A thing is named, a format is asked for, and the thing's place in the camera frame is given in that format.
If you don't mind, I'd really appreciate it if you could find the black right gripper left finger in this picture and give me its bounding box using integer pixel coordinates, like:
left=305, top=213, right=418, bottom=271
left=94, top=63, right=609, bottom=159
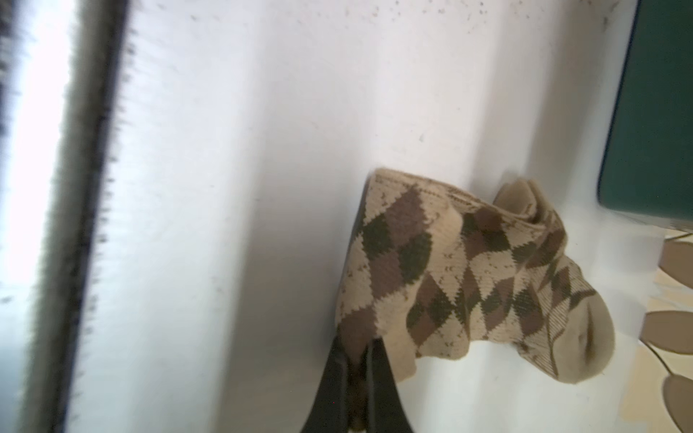
left=301, top=198, right=371, bottom=432

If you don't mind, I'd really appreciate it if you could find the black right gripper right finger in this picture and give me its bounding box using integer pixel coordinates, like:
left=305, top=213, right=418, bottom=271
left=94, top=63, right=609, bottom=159
left=365, top=338, right=413, bottom=433

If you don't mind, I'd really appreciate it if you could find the brown argyle sock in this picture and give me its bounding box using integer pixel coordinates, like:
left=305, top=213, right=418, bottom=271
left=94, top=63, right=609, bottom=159
left=336, top=169, right=615, bottom=384

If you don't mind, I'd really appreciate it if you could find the green divided organizer tray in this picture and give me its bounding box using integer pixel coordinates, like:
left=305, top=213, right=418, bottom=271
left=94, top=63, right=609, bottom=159
left=597, top=1, right=692, bottom=229

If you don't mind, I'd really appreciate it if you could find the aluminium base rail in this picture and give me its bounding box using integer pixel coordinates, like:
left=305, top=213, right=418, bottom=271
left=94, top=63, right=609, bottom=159
left=1, top=1, right=129, bottom=432

